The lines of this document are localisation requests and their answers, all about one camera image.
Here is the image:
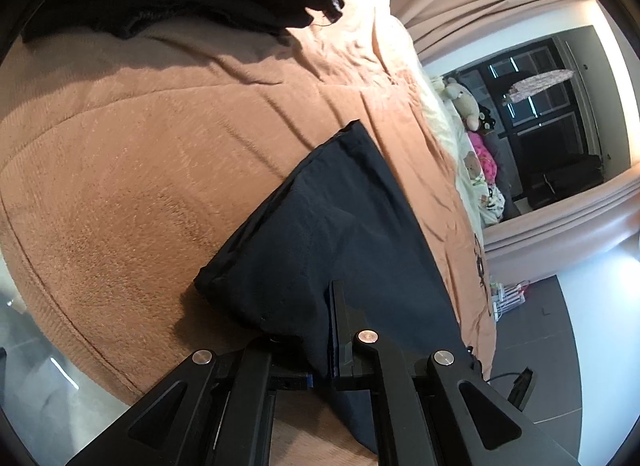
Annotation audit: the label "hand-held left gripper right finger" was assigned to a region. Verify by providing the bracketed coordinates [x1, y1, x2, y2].
[327, 280, 581, 466]

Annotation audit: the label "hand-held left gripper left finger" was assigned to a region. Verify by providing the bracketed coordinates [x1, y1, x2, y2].
[65, 336, 313, 466]

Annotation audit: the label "black pants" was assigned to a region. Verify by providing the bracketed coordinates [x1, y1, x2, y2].
[194, 120, 483, 453]

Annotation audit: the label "pink curtain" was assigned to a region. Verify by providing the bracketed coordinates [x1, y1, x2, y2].
[390, 0, 601, 64]
[482, 191, 640, 274]

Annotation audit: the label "pink fluffy cloth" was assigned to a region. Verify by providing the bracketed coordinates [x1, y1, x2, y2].
[467, 132, 496, 181]

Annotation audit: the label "dark window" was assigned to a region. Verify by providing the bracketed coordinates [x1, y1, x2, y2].
[440, 33, 631, 211]

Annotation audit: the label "cream bed sheet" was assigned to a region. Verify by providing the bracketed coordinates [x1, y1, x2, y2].
[415, 73, 481, 227]

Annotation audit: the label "black plush toy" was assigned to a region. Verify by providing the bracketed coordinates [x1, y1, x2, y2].
[475, 103, 498, 134]

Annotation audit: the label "brown fleece blanket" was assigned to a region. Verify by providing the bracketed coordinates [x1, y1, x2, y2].
[0, 0, 498, 466]

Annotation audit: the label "beige plush toy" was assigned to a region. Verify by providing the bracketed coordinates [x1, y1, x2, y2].
[440, 76, 483, 131]

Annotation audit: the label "floral hanging garment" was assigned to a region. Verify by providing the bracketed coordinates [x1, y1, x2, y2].
[502, 68, 573, 106]

